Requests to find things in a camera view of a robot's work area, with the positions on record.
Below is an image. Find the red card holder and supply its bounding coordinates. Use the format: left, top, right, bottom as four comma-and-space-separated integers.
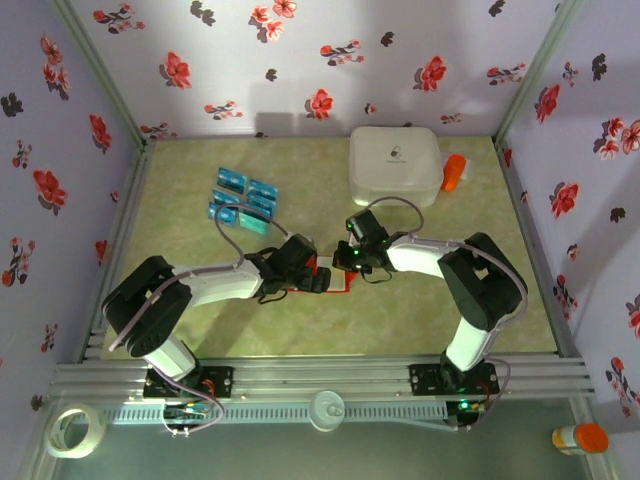
289, 254, 354, 297

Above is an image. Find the group of blue packets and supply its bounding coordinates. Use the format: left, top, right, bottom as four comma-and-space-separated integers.
206, 166, 281, 236

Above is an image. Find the white plastic container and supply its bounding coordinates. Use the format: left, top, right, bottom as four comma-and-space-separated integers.
348, 125, 445, 209

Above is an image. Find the orange cylindrical bottle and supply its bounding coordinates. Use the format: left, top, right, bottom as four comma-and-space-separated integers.
439, 153, 468, 193

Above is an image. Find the clear round plastic lid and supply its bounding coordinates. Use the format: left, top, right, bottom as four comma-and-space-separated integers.
308, 390, 346, 432

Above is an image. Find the small green controller board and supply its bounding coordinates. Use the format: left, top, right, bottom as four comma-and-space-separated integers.
446, 398, 489, 431
164, 399, 211, 424

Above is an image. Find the clear adhesive tape roll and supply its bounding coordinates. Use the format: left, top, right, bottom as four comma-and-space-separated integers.
44, 403, 109, 460

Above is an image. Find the orange lid pill bottle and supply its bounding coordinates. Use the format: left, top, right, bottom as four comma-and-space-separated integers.
551, 422, 610, 457

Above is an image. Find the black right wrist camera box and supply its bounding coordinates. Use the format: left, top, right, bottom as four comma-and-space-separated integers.
345, 208, 390, 247

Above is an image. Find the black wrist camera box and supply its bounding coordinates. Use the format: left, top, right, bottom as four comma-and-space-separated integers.
345, 208, 390, 247
276, 233, 318, 275

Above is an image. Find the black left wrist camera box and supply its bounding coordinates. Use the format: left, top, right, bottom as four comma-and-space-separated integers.
276, 233, 318, 275

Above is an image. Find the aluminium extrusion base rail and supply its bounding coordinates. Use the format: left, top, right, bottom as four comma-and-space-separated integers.
49, 355, 596, 401

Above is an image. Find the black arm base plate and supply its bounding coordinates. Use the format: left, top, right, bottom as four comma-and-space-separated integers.
408, 363, 500, 399
143, 366, 235, 400

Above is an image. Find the white slotted cable duct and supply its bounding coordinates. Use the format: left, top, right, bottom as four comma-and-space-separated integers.
107, 402, 449, 426

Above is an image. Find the aluminium side frame rail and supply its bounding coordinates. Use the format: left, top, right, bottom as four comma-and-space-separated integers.
493, 141, 585, 357
74, 139, 157, 364

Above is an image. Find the aluminium corner frame post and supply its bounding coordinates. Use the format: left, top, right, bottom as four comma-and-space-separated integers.
492, 0, 586, 146
49, 0, 156, 151

